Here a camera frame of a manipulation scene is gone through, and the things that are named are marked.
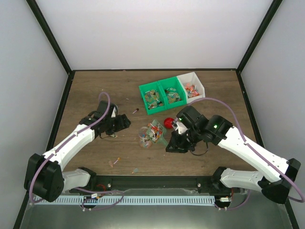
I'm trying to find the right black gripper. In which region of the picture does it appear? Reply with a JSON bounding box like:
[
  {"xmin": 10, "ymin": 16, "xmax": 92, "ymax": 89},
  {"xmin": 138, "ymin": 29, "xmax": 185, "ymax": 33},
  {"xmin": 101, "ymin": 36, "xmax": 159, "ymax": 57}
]
[{"xmin": 166, "ymin": 127, "xmax": 202, "ymax": 153}]

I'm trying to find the green slotted scoop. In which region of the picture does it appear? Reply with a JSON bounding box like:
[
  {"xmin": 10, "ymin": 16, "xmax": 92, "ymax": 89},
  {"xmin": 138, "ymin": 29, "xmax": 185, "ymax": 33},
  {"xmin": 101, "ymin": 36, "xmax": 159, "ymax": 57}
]
[{"xmin": 145, "ymin": 119, "xmax": 168, "ymax": 146}]

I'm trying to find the clear plastic jar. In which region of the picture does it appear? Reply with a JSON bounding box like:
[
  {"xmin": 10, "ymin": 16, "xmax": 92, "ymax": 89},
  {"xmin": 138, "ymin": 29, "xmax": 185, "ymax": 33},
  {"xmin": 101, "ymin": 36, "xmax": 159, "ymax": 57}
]
[{"xmin": 138, "ymin": 126, "xmax": 153, "ymax": 148}]

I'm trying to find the green double candy bin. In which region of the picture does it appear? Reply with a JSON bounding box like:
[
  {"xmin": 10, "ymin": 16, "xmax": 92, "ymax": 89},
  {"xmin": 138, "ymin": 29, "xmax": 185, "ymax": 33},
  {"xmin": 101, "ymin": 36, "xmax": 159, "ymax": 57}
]
[{"xmin": 139, "ymin": 76, "xmax": 187, "ymax": 115}]

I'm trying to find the white candy bin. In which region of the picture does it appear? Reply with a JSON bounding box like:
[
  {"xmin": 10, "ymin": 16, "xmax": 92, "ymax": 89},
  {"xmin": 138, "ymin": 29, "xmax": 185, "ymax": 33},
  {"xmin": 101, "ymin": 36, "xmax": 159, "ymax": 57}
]
[{"xmin": 177, "ymin": 72, "xmax": 205, "ymax": 104}]

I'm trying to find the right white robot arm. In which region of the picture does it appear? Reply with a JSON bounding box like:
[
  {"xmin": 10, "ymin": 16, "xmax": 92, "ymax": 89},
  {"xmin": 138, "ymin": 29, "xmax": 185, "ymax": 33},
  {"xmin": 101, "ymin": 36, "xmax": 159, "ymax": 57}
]
[{"xmin": 165, "ymin": 106, "xmax": 301, "ymax": 204}]

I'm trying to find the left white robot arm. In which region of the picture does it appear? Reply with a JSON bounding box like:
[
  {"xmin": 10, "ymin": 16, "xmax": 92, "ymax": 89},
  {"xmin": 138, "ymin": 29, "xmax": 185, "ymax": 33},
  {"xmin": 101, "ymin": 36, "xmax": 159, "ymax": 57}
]
[{"xmin": 24, "ymin": 101, "xmax": 131, "ymax": 202}]

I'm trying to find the red jar lid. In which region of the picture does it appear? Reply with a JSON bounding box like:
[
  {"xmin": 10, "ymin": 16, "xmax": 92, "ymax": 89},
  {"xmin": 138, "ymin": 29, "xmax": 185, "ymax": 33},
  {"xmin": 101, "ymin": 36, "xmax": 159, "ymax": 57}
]
[{"xmin": 163, "ymin": 117, "xmax": 175, "ymax": 129}]

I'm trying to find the light blue slotted strip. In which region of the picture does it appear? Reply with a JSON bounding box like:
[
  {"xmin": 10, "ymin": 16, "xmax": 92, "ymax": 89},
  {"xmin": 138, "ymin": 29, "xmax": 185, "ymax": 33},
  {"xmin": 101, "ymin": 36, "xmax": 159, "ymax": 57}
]
[{"xmin": 37, "ymin": 196, "xmax": 215, "ymax": 207}]

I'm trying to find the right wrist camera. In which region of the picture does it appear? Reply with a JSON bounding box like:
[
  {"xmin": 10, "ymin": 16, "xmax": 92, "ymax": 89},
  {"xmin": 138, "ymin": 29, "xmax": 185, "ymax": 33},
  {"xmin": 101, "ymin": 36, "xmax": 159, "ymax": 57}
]
[{"xmin": 172, "ymin": 119, "xmax": 188, "ymax": 135}]

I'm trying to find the spilled candy near rail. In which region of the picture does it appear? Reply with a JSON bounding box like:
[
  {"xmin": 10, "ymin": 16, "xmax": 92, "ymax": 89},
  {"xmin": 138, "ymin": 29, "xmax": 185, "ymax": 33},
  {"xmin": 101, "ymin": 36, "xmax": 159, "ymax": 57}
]
[{"xmin": 132, "ymin": 168, "xmax": 139, "ymax": 174}]

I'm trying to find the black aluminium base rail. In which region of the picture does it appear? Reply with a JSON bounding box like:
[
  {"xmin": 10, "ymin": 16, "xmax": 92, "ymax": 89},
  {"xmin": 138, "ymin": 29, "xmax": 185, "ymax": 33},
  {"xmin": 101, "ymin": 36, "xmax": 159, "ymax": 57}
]
[{"xmin": 30, "ymin": 175, "xmax": 284, "ymax": 194}]

